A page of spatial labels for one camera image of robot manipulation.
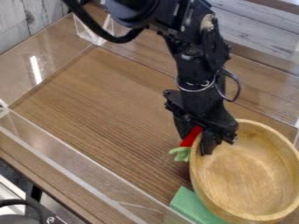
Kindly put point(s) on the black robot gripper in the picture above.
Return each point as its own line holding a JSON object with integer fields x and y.
{"x": 200, "y": 108}

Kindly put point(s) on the red plush strawberry toy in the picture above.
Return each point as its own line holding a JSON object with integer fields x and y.
{"x": 181, "y": 152}

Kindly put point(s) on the wooden bowl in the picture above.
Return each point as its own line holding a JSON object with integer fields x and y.
{"x": 247, "y": 180}

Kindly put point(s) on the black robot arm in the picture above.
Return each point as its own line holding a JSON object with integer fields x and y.
{"x": 188, "y": 26}

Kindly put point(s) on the green foam block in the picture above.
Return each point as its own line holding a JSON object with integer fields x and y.
{"x": 186, "y": 204}

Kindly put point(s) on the clear acrylic front wall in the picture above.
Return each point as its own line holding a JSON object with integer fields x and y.
{"x": 82, "y": 185}

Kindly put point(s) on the clear acrylic corner bracket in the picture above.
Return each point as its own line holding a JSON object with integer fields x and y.
{"x": 88, "y": 35}

